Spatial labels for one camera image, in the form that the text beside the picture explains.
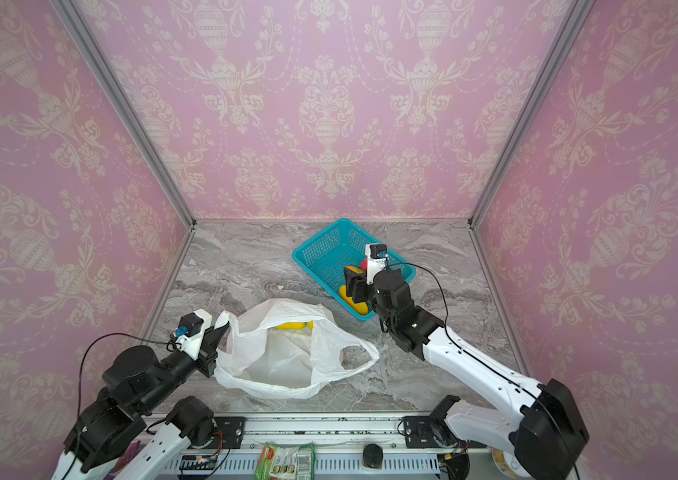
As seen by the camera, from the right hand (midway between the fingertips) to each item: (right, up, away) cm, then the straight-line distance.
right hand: (357, 267), depth 77 cm
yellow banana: (-18, -18, +13) cm, 29 cm away
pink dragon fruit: (+3, -1, +26) cm, 27 cm away
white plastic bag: (-25, -23, 0) cm, 34 cm away
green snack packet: (-15, -45, -8) cm, 48 cm away
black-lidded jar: (+3, -44, -7) cm, 45 cm away
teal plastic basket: (-11, +2, +32) cm, 34 cm away
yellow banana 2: (+1, -13, +15) cm, 20 cm away
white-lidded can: (+33, -43, -11) cm, 55 cm away
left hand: (-29, -12, -12) cm, 34 cm away
